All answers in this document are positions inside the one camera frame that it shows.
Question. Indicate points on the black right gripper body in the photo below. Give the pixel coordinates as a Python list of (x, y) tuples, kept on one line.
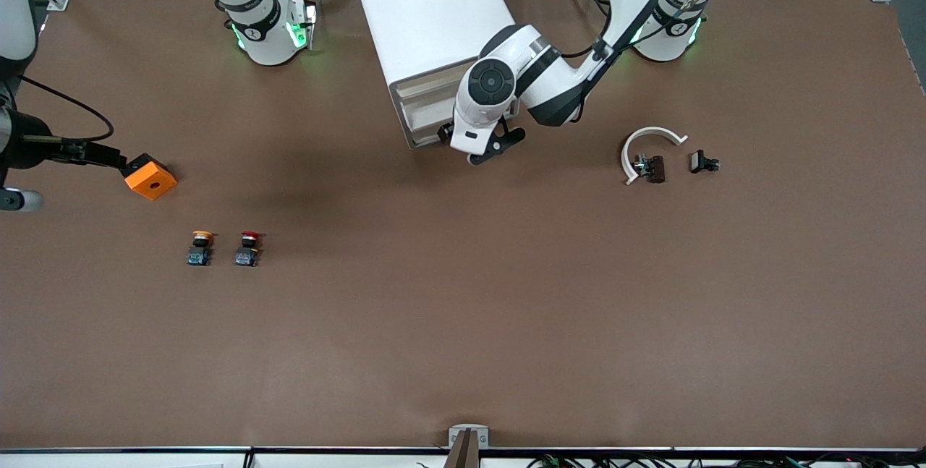
[(29, 149)]

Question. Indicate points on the white plastic drawer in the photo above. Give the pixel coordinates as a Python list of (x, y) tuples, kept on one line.
[(427, 121), (427, 84)]

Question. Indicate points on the red mushroom pushbutton switch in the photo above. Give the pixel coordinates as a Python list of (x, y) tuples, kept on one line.
[(247, 254)]

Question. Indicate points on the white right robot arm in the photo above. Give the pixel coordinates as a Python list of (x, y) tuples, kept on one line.
[(253, 27)]

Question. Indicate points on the orange and black button box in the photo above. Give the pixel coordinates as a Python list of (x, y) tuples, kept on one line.
[(152, 182)]

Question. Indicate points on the white plastic drawer cabinet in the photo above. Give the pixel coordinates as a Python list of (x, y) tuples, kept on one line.
[(427, 12)]

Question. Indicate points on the white curved plastic piece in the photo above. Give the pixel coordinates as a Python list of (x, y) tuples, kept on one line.
[(626, 158)]

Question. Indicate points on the orange mushroom pushbutton switch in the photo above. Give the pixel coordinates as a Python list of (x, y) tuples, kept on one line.
[(200, 247)]

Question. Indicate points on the dark brown switch part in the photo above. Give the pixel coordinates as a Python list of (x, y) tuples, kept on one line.
[(655, 169)]

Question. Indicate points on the small black switch part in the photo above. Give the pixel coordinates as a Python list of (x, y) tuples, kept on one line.
[(700, 161)]

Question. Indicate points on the grey table edge bracket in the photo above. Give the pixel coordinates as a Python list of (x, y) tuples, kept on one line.
[(456, 435)]

